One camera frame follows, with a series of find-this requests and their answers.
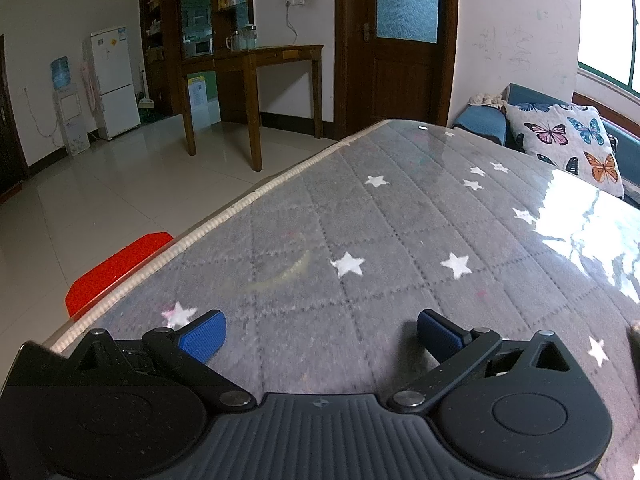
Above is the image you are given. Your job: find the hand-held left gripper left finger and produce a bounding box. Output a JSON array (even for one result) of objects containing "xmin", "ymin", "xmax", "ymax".
[{"xmin": 67, "ymin": 310, "xmax": 256, "ymax": 413}]

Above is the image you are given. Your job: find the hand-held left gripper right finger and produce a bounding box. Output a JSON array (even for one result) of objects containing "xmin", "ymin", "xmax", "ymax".
[{"xmin": 387, "ymin": 309, "xmax": 583, "ymax": 413}]

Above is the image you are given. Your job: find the red plastic stool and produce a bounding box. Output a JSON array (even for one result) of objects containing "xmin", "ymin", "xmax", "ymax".
[{"xmin": 65, "ymin": 232, "xmax": 174, "ymax": 318}]

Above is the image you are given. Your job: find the grey star tablecloth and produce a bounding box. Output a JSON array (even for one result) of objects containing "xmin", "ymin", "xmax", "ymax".
[{"xmin": 45, "ymin": 119, "xmax": 640, "ymax": 480}]

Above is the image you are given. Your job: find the blue sofa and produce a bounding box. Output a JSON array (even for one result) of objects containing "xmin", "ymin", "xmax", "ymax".
[{"xmin": 452, "ymin": 83, "xmax": 640, "ymax": 208}]

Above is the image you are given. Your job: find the butterfly print pillow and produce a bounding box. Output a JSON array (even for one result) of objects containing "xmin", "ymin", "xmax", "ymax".
[{"xmin": 500, "ymin": 101, "xmax": 626, "ymax": 198}]

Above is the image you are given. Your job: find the cream knitted throw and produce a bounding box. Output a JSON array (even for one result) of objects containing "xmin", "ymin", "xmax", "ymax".
[{"xmin": 467, "ymin": 91, "xmax": 508, "ymax": 109}]

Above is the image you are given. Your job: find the broom with dustpan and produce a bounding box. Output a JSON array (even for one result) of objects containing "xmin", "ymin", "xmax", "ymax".
[{"xmin": 136, "ymin": 60, "xmax": 156, "ymax": 110}]

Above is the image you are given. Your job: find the wooden door with glass pane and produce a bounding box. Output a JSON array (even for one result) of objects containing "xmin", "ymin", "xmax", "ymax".
[{"xmin": 334, "ymin": 0, "xmax": 460, "ymax": 138}]

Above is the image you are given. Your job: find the white water dispenser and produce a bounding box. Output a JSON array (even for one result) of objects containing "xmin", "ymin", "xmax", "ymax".
[{"xmin": 52, "ymin": 87, "xmax": 91, "ymax": 157}]

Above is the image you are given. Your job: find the white refrigerator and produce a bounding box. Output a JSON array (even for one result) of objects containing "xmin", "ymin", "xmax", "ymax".
[{"xmin": 90, "ymin": 25, "xmax": 142, "ymax": 141}]

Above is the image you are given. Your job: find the pink hanging item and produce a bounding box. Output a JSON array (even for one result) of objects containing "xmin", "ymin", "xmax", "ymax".
[{"xmin": 81, "ymin": 60, "xmax": 101, "ymax": 111}]

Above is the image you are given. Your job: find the dark wooden door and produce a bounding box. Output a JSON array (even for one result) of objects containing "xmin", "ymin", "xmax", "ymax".
[{"xmin": 0, "ymin": 35, "xmax": 30, "ymax": 203}]

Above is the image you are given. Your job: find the wooden side table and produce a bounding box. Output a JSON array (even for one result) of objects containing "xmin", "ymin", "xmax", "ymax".
[{"xmin": 179, "ymin": 44, "xmax": 325, "ymax": 172}]

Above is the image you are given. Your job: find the green framed window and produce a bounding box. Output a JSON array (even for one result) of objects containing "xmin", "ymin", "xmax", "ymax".
[{"xmin": 577, "ymin": 0, "xmax": 640, "ymax": 96}]

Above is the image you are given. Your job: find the wooden wall cabinet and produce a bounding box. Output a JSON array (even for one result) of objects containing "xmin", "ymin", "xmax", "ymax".
[{"xmin": 139, "ymin": 0, "xmax": 253, "ymax": 116}]

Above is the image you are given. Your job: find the white power cable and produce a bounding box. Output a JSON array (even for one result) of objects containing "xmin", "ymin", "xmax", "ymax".
[{"xmin": 284, "ymin": 2, "xmax": 299, "ymax": 46}]

